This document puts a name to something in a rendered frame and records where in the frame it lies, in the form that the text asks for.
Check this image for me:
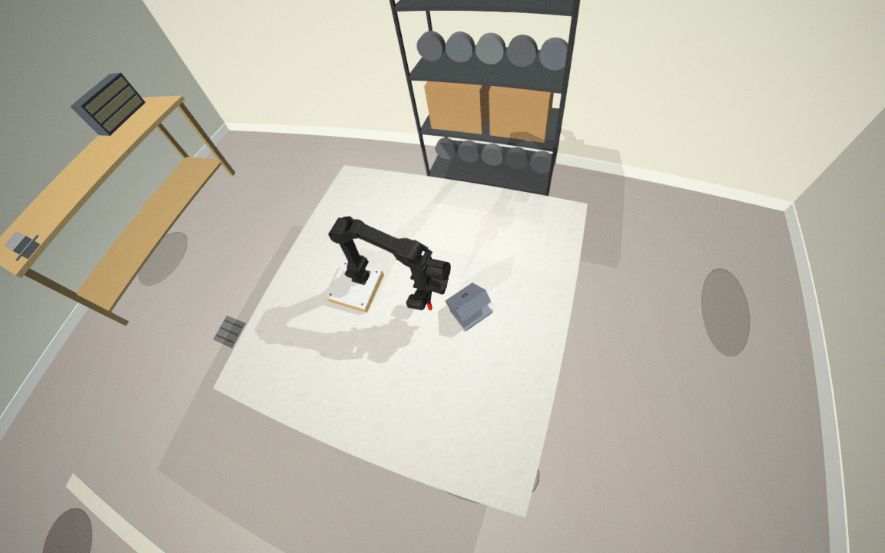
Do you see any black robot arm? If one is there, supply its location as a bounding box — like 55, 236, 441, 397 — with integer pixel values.
328, 216, 451, 295

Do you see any grey metal panel with square hole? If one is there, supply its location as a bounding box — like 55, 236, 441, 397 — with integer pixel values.
445, 283, 493, 331

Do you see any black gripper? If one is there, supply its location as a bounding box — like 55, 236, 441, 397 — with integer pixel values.
406, 275, 432, 310

